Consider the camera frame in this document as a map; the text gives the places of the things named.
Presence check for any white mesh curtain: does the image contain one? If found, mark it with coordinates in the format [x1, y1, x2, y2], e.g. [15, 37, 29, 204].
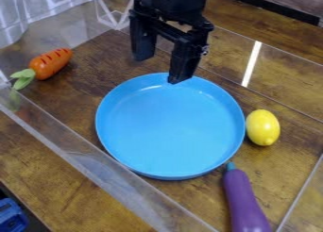
[0, 0, 92, 49]

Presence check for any orange toy carrot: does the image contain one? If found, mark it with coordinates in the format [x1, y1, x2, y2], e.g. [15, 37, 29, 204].
[11, 47, 74, 91]

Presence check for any purple toy eggplant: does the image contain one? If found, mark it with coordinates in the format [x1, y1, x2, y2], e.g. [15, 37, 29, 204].
[224, 162, 272, 232]

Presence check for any blue box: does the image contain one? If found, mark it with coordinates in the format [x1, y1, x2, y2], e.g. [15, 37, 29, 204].
[0, 198, 29, 232]

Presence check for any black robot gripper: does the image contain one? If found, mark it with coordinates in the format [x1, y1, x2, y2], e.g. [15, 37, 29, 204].
[130, 0, 213, 84]

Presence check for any blue round plate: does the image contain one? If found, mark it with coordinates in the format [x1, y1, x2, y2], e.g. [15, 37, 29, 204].
[95, 73, 245, 180]

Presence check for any yellow toy lemon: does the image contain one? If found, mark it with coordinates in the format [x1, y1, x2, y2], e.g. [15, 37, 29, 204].
[247, 109, 280, 146]

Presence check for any clear acrylic corner bracket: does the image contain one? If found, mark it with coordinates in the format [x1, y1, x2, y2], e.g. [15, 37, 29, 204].
[95, 0, 123, 30]

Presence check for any clear acrylic front wall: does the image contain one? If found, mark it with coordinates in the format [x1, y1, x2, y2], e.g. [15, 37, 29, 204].
[0, 72, 218, 232]

